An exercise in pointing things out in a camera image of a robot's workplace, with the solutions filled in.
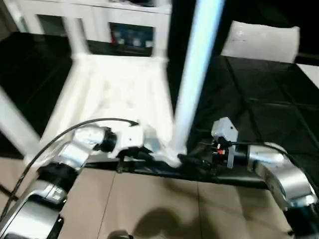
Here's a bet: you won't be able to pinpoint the white plastic table top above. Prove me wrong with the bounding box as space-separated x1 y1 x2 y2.
22 52 188 170

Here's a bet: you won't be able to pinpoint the white plastic table leg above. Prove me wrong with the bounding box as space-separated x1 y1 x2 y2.
155 0 173 63
0 87 43 161
169 0 226 156
62 10 91 61

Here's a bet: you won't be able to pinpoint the black work mat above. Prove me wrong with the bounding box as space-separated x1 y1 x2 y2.
0 32 319 189

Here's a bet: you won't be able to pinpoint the black robot foot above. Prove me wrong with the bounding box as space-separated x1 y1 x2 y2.
107 230 133 239

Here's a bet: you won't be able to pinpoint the white plastic bag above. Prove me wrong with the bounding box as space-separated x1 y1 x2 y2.
221 21 301 63

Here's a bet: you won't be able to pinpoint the white cabinet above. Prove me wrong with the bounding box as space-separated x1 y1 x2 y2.
5 0 173 51

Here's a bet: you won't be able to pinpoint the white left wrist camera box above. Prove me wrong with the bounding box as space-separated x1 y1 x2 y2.
114 122 146 157

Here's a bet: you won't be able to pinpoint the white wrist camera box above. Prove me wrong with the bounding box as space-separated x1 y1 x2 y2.
114 122 146 157
211 117 239 146

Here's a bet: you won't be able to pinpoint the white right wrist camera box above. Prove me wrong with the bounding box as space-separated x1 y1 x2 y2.
211 117 239 146

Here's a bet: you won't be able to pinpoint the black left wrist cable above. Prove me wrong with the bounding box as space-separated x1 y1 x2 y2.
0 118 140 221

